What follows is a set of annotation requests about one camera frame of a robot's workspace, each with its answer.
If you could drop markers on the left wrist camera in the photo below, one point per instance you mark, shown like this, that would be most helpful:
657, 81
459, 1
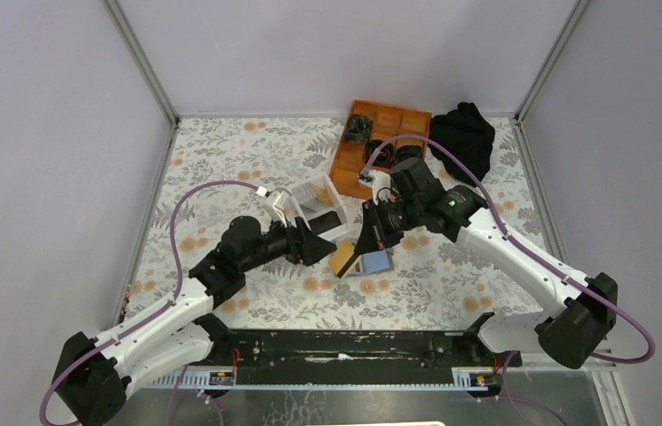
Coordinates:
278, 205

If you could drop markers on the rolled dark sock top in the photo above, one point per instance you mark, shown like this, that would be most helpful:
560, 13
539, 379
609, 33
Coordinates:
358, 129

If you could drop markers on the rolled dark sock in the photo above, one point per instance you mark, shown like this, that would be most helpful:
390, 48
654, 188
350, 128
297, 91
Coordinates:
407, 152
358, 129
380, 152

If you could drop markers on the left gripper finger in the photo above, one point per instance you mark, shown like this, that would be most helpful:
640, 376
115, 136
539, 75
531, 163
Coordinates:
307, 237
318, 251

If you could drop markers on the white plastic card tray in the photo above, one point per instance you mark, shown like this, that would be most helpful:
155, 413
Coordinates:
331, 223

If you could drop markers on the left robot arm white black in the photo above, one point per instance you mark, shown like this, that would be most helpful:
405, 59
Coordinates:
95, 376

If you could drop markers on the orange wooden compartment box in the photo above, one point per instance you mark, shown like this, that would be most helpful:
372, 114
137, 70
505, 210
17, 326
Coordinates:
379, 132

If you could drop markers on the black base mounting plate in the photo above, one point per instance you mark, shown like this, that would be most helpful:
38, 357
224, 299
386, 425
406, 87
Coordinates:
245, 347

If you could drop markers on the black cloth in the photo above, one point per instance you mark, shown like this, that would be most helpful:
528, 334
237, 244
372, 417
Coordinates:
467, 136

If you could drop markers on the gold credit card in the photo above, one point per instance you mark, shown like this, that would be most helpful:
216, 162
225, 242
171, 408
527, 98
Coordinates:
355, 270
342, 259

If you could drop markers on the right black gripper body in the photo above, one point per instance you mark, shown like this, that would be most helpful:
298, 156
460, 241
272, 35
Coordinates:
389, 221

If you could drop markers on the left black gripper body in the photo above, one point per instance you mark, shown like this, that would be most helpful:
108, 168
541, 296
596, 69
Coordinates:
294, 248

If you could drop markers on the grey leather card holder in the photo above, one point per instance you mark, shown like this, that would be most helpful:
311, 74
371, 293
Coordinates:
380, 261

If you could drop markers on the floral table mat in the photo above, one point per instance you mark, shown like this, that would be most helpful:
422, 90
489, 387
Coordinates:
213, 164

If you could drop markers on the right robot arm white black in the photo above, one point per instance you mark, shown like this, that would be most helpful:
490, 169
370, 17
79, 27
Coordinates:
577, 310

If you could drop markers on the white slotted cable duct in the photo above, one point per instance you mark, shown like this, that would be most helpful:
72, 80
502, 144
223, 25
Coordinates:
429, 379

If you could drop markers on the stack of cards in tray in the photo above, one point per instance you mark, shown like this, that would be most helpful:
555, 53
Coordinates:
312, 197

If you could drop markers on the rolled dark sock right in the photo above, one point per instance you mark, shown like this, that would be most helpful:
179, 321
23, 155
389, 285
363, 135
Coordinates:
407, 152

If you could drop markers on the rolled dark sock middle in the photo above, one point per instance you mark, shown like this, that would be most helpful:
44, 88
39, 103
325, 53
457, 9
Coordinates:
380, 152

